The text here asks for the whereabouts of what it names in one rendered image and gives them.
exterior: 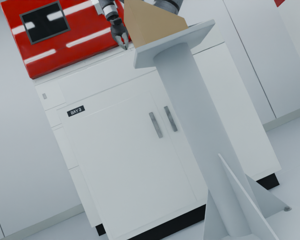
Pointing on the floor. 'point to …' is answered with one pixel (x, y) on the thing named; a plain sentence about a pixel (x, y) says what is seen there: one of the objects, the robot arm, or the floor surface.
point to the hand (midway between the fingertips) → (125, 47)
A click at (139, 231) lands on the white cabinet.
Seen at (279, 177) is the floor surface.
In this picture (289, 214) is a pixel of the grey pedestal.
